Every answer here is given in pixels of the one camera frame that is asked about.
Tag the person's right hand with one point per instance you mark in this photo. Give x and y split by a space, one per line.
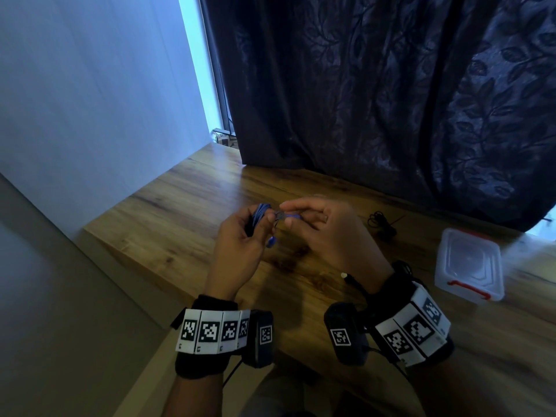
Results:
343 243

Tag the person's left hand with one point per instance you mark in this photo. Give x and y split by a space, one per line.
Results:
234 256

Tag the person's left forearm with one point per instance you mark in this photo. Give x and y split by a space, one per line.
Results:
191 397

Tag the person's right forearm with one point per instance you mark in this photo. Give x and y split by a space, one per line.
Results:
451 390

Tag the left wristband with marker tags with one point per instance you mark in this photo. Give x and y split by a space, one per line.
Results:
213 332

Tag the wristband with marker tags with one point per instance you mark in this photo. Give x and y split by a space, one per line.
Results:
213 332
412 330

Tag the small black desk fitting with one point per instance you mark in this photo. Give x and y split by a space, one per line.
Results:
178 319

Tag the right wristband with marker tags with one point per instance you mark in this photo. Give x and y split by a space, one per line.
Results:
412 330

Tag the dark leaf-patterned curtain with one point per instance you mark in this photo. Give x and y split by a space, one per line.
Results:
391 99

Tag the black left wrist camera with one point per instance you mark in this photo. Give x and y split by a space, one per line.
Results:
260 338

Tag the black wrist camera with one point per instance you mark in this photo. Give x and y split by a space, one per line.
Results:
260 338
343 336

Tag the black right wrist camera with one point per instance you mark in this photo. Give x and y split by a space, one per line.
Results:
343 336

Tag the white window frame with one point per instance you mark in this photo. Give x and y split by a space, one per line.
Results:
204 60
548 225

